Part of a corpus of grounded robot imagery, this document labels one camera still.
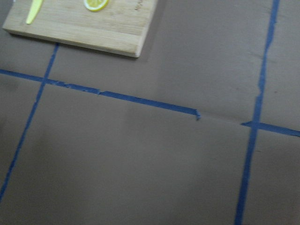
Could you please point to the lemon slice near knife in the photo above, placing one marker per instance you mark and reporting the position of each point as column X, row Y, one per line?
column 95, row 5

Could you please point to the wooden cutting board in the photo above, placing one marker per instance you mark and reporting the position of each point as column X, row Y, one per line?
column 121, row 27

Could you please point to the yellow plastic knife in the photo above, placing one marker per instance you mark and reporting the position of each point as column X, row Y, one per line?
column 33, row 11

